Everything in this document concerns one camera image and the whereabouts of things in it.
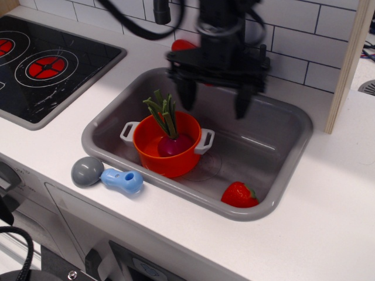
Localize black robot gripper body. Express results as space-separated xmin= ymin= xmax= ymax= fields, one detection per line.
xmin=166 ymin=28 xmax=271 ymax=93

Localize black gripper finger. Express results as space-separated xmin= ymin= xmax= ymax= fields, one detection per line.
xmin=176 ymin=78 xmax=196 ymax=111
xmin=235 ymin=85 xmax=255 ymax=119

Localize purple toy beet green leaves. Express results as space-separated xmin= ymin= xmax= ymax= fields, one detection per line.
xmin=143 ymin=89 xmax=193 ymax=157

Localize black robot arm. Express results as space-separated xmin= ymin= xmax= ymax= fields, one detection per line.
xmin=167 ymin=1 xmax=270 ymax=119

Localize grey plastic sink basin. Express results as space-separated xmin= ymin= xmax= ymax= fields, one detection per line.
xmin=81 ymin=67 xmax=313 ymax=221

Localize red toy sausage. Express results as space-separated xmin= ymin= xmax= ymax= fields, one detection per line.
xmin=166 ymin=39 xmax=214 ymax=88

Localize red toy strawberry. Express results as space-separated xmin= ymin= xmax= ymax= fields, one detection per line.
xmin=221 ymin=181 xmax=259 ymax=208

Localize light wooden side panel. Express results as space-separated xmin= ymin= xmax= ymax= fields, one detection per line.
xmin=324 ymin=0 xmax=374 ymax=134

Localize grey round floor vent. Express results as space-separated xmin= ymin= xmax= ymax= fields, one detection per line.
xmin=358 ymin=80 xmax=375 ymax=96

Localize blue and grey toy ladle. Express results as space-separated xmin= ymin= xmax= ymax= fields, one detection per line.
xmin=70 ymin=156 xmax=144 ymax=196

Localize black toy stove top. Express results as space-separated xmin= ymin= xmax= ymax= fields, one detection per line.
xmin=1 ymin=15 xmax=127 ymax=131

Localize grey oven knob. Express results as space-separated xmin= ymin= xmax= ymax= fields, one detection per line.
xmin=0 ymin=162 xmax=22 ymax=191

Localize black braided cable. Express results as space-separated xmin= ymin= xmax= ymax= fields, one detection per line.
xmin=98 ymin=0 xmax=185 ymax=41

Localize orange toy pot white handles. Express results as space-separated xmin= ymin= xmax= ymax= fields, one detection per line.
xmin=120 ymin=111 xmax=215 ymax=178

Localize black cable near camera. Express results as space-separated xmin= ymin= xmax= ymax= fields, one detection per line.
xmin=0 ymin=225 xmax=36 ymax=281

